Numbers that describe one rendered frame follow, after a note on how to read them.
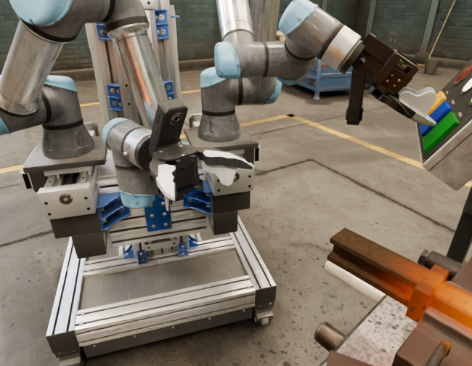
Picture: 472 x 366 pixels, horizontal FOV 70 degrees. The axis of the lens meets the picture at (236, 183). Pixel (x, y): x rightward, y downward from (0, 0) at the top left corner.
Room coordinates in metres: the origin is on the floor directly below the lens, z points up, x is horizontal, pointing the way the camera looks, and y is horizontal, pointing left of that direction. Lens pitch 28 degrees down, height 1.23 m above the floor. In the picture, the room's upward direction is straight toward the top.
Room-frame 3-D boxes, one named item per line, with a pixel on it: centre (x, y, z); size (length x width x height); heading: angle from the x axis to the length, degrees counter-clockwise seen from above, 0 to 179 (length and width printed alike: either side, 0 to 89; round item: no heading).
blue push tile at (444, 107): (0.72, -0.44, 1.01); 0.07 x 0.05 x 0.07; 157
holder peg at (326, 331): (0.27, -0.12, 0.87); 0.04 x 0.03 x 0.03; 42
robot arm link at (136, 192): (0.68, 0.22, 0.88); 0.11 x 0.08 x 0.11; 149
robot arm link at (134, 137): (0.61, 0.18, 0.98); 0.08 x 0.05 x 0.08; 132
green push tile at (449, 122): (0.63, -0.40, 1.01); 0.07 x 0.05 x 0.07; 157
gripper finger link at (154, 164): (0.49, 0.11, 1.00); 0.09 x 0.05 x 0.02; 6
